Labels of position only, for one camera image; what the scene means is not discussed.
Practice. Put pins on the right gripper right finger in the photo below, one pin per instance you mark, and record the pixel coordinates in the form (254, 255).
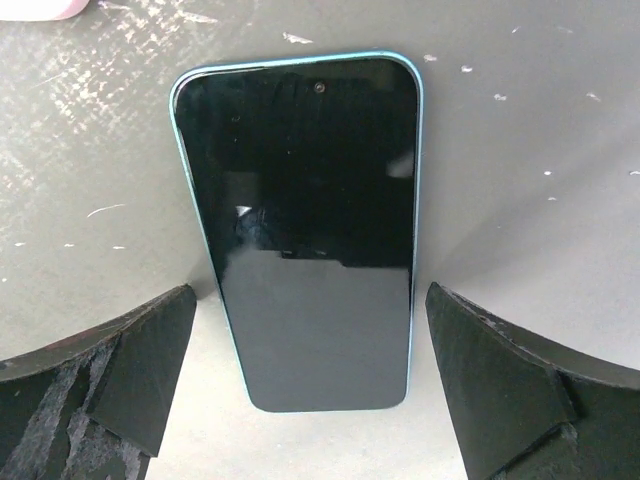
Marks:
(525, 407)

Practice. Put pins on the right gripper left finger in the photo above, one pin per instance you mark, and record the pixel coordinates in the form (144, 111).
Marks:
(95, 405)

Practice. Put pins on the teal phone black screen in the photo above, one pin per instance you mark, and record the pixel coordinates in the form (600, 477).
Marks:
(304, 175)

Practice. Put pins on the pink phone case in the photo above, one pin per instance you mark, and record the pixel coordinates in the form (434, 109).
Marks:
(40, 10)

